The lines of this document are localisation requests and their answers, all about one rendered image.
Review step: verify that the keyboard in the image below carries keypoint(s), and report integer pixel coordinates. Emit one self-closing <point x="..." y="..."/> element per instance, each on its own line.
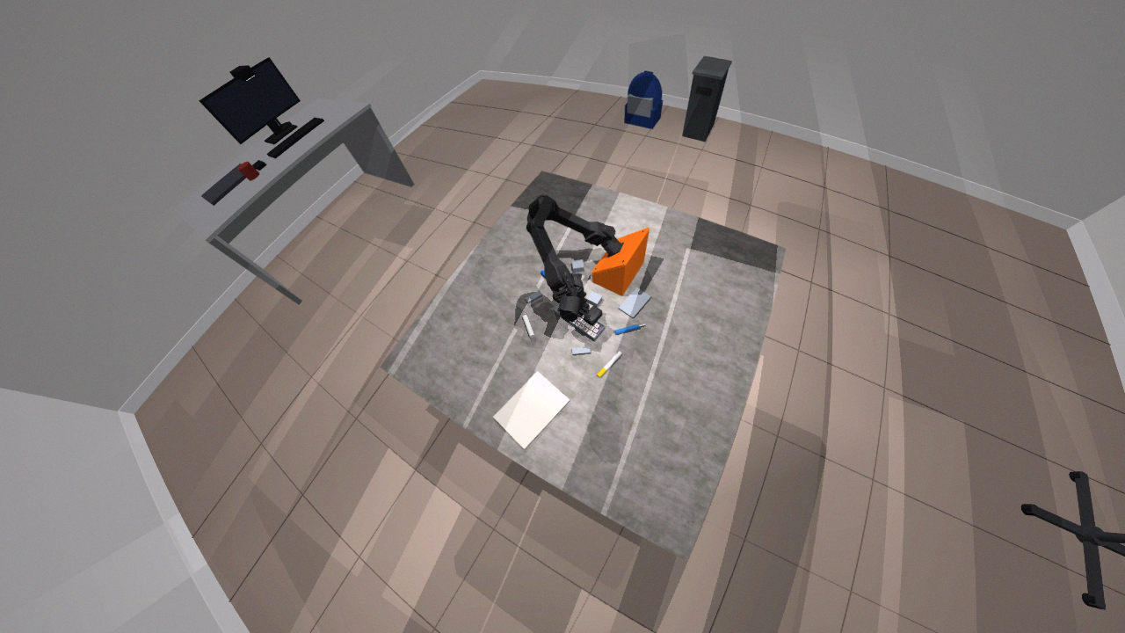
<point x="591" y="331"/>

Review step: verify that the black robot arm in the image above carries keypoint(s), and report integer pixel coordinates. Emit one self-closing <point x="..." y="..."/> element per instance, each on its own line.
<point x="556" y="272"/>

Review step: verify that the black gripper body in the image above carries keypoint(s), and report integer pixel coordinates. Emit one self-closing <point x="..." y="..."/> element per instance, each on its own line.
<point x="592" y="315"/>

